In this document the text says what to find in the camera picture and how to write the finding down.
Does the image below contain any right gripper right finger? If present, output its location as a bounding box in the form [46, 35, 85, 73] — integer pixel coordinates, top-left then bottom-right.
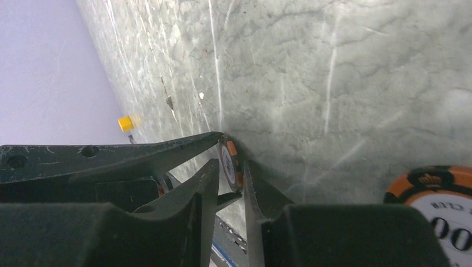
[244, 160, 449, 266]

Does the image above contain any orange-black single chip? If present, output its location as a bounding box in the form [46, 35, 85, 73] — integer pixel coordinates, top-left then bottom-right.
[383, 165, 471, 266]
[218, 135, 244, 193]

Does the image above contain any small yellow object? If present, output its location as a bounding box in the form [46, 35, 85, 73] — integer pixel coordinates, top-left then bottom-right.
[117, 116, 135, 132]

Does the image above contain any black base frame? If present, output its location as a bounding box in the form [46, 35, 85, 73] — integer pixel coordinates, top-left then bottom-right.
[209, 216, 249, 266]

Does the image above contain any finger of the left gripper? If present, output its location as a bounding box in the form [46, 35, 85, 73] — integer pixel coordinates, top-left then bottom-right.
[215, 192, 243, 212]
[1, 132, 222, 184]

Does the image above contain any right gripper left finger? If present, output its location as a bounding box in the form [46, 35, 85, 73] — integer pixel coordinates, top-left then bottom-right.
[1, 159, 219, 266]

